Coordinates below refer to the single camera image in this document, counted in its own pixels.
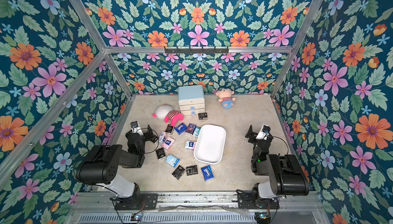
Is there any pink tissue pack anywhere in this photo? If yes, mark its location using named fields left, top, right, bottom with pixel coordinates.
left=162, top=137, right=175, bottom=150

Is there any light blue tissue pack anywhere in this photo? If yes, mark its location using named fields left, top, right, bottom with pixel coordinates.
left=165, top=154, right=180, bottom=168

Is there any white oval storage tray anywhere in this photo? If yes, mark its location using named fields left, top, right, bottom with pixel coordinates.
left=193, top=124, right=227, bottom=165

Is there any dark blue tissue pack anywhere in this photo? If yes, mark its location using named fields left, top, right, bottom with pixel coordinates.
left=201, top=165, right=214, bottom=181

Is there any white blue tissue pack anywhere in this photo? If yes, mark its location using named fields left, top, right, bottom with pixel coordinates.
left=185, top=140, right=197, bottom=150

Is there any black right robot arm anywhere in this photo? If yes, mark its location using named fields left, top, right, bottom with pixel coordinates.
left=245, top=125, right=310, bottom=201

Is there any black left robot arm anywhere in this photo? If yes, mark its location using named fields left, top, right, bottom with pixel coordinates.
left=74, top=121, right=159, bottom=198

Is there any black packet mid left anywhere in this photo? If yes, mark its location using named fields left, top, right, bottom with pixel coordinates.
left=155, top=148, right=166, bottom=161

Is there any black packet upper left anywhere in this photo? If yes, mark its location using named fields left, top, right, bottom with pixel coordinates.
left=165, top=124, right=174, bottom=135

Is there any white pink plush toy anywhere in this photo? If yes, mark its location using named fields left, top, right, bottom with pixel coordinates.
left=152, top=104, right=184, bottom=127

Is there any dark purple packet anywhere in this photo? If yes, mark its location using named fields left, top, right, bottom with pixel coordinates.
left=185, top=123, right=197, bottom=136

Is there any teal tissue pack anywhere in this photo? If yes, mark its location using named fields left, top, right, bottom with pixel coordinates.
left=192, top=127, right=201, bottom=138

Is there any black packet front left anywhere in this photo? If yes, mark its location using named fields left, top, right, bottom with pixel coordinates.
left=172, top=165, right=186, bottom=180

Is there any black packet near cabinet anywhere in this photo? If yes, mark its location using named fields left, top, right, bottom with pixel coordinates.
left=198, top=112, right=208, bottom=120

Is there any black packet front right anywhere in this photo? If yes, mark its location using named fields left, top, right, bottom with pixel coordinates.
left=186, top=165, right=198, bottom=176

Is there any small blue-top drawer cabinet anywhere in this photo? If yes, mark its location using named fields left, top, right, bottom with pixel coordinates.
left=178, top=85, right=205, bottom=116

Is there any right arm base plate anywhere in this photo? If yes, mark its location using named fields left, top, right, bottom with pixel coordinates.
left=236, top=190, right=279, bottom=210

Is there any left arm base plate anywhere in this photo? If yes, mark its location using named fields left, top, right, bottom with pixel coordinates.
left=114, top=193, right=158, bottom=211

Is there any black hook rail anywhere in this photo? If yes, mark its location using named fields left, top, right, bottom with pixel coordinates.
left=164, top=46, right=229, bottom=55

